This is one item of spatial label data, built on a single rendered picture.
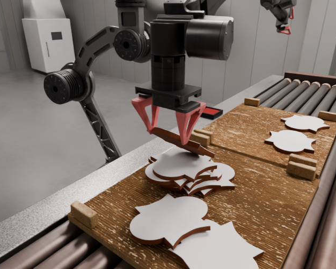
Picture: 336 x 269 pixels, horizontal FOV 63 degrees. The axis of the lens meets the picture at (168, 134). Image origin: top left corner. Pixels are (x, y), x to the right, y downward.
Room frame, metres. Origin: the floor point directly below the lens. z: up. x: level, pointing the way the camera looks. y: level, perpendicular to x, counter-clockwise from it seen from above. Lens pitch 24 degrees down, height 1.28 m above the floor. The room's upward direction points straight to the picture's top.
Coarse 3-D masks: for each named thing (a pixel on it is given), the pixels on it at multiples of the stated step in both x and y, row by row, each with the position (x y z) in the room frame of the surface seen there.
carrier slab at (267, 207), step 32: (224, 160) 0.60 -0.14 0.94; (256, 160) 0.60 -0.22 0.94; (128, 192) 0.46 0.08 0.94; (160, 192) 0.46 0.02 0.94; (224, 192) 0.46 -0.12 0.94; (256, 192) 0.46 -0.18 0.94; (288, 192) 0.46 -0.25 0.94; (128, 224) 0.37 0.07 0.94; (256, 224) 0.37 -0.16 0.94; (288, 224) 0.37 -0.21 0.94; (128, 256) 0.30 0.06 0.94; (160, 256) 0.30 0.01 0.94
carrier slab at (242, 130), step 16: (240, 112) 0.95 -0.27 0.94; (256, 112) 0.95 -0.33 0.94; (272, 112) 0.95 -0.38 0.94; (288, 112) 0.95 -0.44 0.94; (208, 128) 0.80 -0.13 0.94; (224, 128) 0.80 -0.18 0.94; (240, 128) 0.80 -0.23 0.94; (256, 128) 0.80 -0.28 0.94; (272, 128) 0.80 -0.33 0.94; (224, 144) 0.69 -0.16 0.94; (240, 144) 0.69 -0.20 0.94; (256, 144) 0.69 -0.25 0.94; (320, 144) 0.69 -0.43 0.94; (272, 160) 0.60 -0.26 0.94; (288, 160) 0.60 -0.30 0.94; (320, 160) 0.60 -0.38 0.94
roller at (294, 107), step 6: (312, 84) 1.43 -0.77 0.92; (318, 84) 1.44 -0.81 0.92; (306, 90) 1.31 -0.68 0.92; (312, 90) 1.33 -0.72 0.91; (300, 96) 1.21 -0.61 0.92; (306, 96) 1.23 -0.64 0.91; (294, 102) 1.11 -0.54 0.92; (300, 102) 1.13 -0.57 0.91; (288, 108) 1.04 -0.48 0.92; (294, 108) 1.05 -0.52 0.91; (120, 264) 0.30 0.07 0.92; (126, 264) 0.30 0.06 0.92
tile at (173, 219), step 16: (144, 208) 0.40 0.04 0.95; (160, 208) 0.40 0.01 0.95; (176, 208) 0.39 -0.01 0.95; (192, 208) 0.39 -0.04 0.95; (144, 224) 0.35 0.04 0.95; (160, 224) 0.35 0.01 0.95; (176, 224) 0.35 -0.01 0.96; (192, 224) 0.35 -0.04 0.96; (208, 224) 0.35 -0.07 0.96; (144, 240) 0.32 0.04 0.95; (160, 240) 0.32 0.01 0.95; (176, 240) 0.31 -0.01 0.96
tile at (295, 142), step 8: (272, 136) 0.72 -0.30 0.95; (280, 136) 0.72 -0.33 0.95; (288, 136) 0.72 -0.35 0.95; (296, 136) 0.72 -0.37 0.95; (304, 136) 0.72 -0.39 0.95; (272, 144) 0.68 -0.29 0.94; (280, 144) 0.67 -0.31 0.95; (288, 144) 0.67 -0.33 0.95; (296, 144) 0.67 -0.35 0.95; (304, 144) 0.67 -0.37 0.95; (288, 152) 0.63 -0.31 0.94; (296, 152) 0.63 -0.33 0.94; (312, 152) 0.63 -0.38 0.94
